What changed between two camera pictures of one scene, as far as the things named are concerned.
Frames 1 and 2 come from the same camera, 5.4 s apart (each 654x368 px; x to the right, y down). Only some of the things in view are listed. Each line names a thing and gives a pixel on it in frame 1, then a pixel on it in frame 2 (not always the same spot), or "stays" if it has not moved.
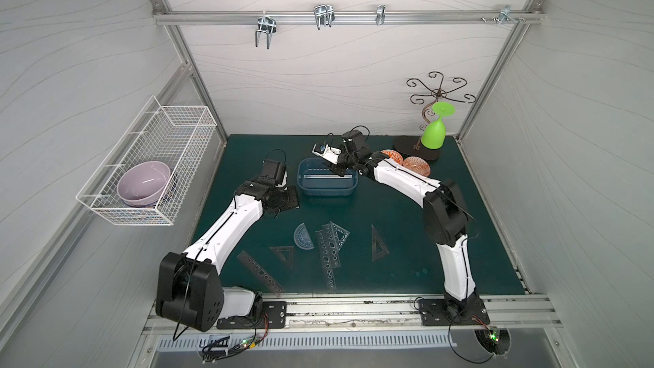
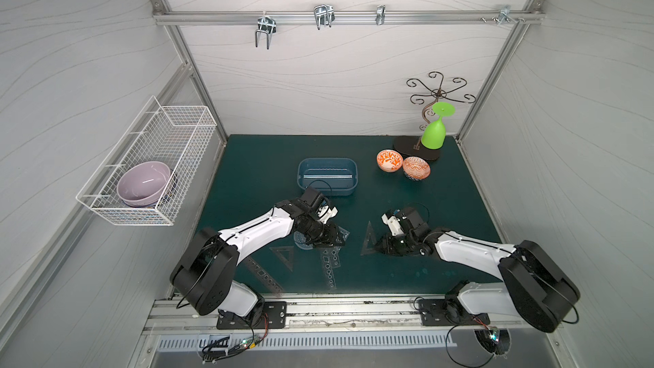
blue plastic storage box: x=316 y=177 stays
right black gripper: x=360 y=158 → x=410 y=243
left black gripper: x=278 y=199 → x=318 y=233
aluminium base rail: x=381 y=315 stays
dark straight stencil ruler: x=260 y=272 stays
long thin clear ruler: x=328 y=176 stays
